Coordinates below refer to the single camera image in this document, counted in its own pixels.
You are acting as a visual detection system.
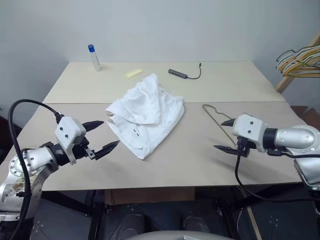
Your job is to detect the grey USB hub with cable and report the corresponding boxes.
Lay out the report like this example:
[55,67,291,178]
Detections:
[167,62,204,81]

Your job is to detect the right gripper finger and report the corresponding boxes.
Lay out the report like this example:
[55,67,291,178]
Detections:
[220,118,237,129]
[213,144,240,155]

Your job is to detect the light wooden hanger rack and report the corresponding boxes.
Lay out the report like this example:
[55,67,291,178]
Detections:
[274,32,320,95]

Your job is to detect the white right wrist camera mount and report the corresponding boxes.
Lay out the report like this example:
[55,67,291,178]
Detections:
[231,113,270,154]

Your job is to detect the pale yellow note pad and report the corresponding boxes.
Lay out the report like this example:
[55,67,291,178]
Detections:
[123,68,144,79]

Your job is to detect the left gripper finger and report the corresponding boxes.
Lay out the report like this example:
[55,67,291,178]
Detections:
[94,140,121,161]
[81,120,105,132]

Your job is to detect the black metal table frame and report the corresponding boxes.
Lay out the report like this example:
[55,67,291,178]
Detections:
[41,186,251,240]

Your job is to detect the white bottle with blue cap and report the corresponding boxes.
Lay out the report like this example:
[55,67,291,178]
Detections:
[87,44,102,73]

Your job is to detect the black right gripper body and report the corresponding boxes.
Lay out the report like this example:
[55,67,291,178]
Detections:
[235,136,251,158]

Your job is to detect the tan wooden strip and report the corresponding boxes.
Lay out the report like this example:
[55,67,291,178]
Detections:
[245,206,264,240]

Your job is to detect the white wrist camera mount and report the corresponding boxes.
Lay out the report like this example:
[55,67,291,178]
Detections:
[231,113,270,154]
[54,116,86,166]

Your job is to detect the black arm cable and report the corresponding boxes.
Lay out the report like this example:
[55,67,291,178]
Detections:
[234,147,320,204]
[8,99,65,240]

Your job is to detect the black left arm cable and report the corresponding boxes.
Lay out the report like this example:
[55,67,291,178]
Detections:
[8,99,65,240]

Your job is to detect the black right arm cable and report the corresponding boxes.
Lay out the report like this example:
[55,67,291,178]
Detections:
[234,147,320,204]

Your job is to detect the olive green wire hanger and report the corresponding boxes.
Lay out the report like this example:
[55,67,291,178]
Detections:
[201,103,239,149]

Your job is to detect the dark rounded shape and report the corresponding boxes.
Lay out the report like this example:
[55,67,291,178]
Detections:
[119,212,146,236]

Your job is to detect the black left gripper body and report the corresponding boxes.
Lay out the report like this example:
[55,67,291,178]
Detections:
[72,136,97,161]

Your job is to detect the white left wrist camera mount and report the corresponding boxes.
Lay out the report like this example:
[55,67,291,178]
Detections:
[54,116,86,166]

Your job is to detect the white shorts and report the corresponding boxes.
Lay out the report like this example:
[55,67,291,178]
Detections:
[104,73,186,161]

